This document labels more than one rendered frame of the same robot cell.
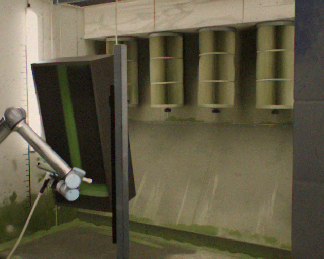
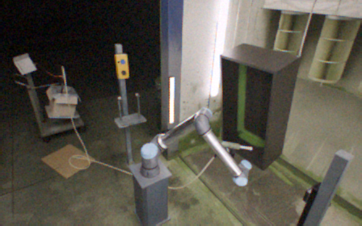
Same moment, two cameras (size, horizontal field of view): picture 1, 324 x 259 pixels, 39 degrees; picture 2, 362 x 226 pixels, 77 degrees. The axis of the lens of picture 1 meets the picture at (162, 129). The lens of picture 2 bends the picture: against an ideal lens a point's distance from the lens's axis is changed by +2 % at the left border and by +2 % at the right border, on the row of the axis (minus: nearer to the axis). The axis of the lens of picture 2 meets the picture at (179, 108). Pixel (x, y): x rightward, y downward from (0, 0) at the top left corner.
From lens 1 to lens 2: 176 cm
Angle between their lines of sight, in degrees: 32
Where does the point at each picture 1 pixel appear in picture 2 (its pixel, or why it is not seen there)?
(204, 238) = not seen: hidden behind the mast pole
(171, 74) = (338, 55)
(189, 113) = (341, 84)
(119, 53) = (341, 168)
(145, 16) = not seen: outside the picture
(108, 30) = (287, 5)
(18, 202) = not seen: hidden behind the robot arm
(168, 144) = (313, 102)
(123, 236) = not seen: outside the picture
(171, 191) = (307, 143)
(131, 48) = (303, 21)
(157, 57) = (329, 39)
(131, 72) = (297, 41)
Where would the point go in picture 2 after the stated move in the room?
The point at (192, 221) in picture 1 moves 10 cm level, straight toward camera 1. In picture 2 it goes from (321, 173) to (321, 179)
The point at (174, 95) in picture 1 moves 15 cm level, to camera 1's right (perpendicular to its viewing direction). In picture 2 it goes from (334, 73) to (350, 76)
